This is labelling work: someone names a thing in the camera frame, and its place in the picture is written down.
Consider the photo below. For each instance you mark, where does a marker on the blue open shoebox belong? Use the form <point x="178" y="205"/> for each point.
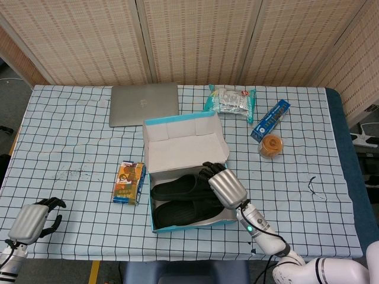
<point x="180" y="148"/>

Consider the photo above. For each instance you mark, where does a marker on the black caster wheel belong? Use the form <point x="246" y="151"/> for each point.
<point x="6" y="129"/>

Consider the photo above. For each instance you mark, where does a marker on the black thread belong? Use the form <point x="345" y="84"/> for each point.
<point x="308" y="187"/>

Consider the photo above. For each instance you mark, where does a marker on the white stand base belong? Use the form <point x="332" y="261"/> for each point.
<point x="365" y="137"/>

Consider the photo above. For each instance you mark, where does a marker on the teal snack bag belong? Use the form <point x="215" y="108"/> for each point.
<point x="232" y="100"/>

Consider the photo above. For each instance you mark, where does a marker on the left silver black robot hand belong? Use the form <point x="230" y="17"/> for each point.
<point x="28" y="222"/>

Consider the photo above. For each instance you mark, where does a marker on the dark blue padded table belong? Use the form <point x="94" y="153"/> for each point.
<point x="340" y="127"/>

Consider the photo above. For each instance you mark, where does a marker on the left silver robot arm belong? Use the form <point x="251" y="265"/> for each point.
<point x="12" y="261"/>

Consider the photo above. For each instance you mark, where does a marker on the long blue carton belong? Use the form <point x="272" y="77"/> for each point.
<point x="271" y="118"/>

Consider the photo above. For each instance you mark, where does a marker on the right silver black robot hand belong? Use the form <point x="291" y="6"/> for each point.
<point x="228" y="187"/>

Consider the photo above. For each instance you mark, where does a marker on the black slipper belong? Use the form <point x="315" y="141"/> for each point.
<point x="174" y="189"/>
<point x="183" y="213"/>

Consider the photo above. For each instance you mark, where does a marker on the orange yellow snack box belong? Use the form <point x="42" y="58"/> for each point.
<point x="127" y="183"/>

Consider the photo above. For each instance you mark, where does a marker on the beige folding screen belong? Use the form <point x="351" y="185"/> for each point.
<point x="192" y="38"/>

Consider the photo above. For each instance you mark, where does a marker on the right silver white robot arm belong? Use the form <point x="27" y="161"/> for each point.
<point x="272" y="239"/>

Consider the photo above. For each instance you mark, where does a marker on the dark blue chair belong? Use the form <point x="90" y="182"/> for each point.
<point x="186" y="272"/>

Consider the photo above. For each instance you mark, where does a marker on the clear jar with orange contents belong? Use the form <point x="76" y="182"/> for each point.
<point x="270" y="146"/>

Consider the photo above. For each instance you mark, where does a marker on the blue checked tablecloth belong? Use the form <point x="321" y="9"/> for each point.
<point x="74" y="148"/>

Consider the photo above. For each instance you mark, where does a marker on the black equipment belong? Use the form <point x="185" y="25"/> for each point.
<point x="370" y="168"/>

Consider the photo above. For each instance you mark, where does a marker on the grey closed laptop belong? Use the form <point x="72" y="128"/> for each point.
<point x="139" y="103"/>

